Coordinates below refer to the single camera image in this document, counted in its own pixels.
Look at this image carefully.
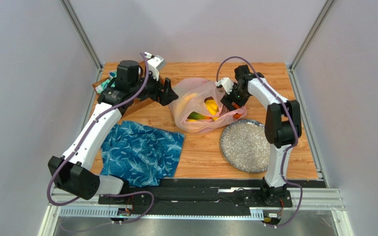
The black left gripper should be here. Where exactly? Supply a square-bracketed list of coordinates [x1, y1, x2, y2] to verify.
[130, 67, 178, 106]

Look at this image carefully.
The yellow fake bell pepper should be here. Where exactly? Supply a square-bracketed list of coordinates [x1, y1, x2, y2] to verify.
[204, 99, 219, 116]

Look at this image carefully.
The pink translucent plastic bag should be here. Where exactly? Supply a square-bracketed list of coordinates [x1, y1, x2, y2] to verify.
[169, 78, 247, 134]

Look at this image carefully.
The green orange fake mango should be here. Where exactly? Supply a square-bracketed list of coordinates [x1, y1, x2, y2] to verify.
[188, 112, 211, 120]

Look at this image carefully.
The orange fake tangerine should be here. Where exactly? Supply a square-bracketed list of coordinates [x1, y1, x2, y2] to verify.
[233, 113, 242, 119]

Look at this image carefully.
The yellow fake banana bunch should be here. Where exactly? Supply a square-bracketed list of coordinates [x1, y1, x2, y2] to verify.
[180, 93, 198, 108]

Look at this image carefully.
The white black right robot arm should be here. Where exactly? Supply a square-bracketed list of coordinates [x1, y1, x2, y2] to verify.
[216, 65, 302, 206]

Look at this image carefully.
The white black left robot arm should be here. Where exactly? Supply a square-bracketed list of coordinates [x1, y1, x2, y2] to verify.
[48, 53, 178, 200]

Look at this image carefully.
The wooden compartment tray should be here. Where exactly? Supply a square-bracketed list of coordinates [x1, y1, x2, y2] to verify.
[92, 67, 152, 119]

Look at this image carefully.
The speckled grey ceramic plate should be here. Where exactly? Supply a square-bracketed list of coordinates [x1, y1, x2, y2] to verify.
[220, 119, 270, 174]

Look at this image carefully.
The teal white rolled sock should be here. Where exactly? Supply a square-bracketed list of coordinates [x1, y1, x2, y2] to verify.
[95, 71, 117, 94]

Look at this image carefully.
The blue leaf-pattern cloth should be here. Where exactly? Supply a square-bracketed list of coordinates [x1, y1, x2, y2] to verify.
[100, 121, 185, 187]

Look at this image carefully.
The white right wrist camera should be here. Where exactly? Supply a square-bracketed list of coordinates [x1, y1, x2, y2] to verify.
[215, 77, 234, 94]

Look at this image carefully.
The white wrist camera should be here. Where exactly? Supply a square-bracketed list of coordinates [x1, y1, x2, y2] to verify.
[215, 77, 234, 94]
[144, 52, 166, 81]

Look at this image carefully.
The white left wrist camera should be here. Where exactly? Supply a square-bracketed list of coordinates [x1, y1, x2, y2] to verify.
[144, 52, 166, 81]

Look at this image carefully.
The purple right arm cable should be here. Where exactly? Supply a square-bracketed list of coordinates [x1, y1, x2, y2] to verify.
[216, 56, 304, 229]

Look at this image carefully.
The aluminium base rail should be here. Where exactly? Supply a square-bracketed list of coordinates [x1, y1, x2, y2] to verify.
[38, 179, 354, 236]

